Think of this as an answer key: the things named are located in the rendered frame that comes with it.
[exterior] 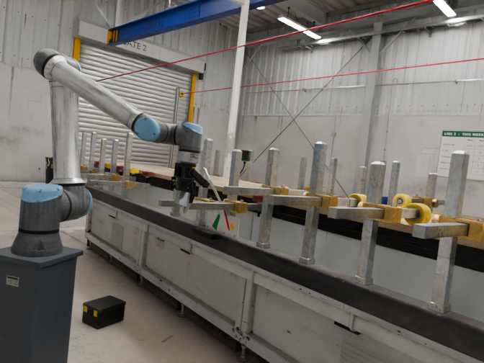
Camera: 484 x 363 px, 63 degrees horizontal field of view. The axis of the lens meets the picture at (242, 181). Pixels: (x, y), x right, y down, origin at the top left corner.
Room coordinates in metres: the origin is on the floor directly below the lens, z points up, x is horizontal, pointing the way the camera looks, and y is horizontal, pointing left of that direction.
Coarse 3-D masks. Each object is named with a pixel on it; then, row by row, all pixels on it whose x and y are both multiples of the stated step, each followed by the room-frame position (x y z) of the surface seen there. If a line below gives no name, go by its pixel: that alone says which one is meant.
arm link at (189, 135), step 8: (176, 128) 1.64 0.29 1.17; (184, 128) 1.63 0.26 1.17; (192, 128) 1.62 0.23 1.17; (200, 128) 1.65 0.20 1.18; (176, 136) 1.63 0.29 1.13; (184, 136) 1.63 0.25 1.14; (192, 136) 1.62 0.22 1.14; (200, 136) 1.65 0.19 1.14; (176, 144) 1.66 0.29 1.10; (184, 144) 1.63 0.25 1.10; (192, 144) 1.63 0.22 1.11; (200, 144) 1.66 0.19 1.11; (192, 152) 1.63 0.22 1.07
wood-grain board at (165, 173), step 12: (144, 168) 3.50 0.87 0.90; (156, 168) 3.78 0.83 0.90; (168, 168) 4.09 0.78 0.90; (216, 180) 2.85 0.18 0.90; (228, 180) 3.03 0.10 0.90; (240, 180) 3.23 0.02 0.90; (432, 216) 1.87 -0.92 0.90; (396, 228) 1.43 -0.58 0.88; (408, 228) 1.40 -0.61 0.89; (468, 240) 1.24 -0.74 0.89
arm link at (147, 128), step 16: (48, 48) 1.66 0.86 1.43; (48, 64) 1.59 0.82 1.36; (64, 64) 1.61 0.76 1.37; (48, 80) 1.64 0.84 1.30; (64, 80) 1.59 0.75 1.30; (80, 80) 1.58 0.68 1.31; (80, 96) 1.60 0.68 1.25; (96, 96) 1.56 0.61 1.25; (112, 96) 1.56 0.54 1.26; (112, 112) 1.55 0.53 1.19; (128, 112) 1.53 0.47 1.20; (144, 112) 1.56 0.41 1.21; (144, 128) 1.51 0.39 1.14; (160, 128) 1.53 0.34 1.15
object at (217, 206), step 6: (192, 204) 1.68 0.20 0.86; (198, 204) 1.70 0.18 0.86; (204, 204) 1.71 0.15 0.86; (210, 204) 1.74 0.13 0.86; (216, 204) 1.76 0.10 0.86; (222, 204) 1.78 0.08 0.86; (228, 204) 1.80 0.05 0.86; (234, 204) 1.82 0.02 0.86; (252, 204) 1.89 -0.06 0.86; (258, 204) 1.92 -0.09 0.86; (258, 210) 1.94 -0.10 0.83
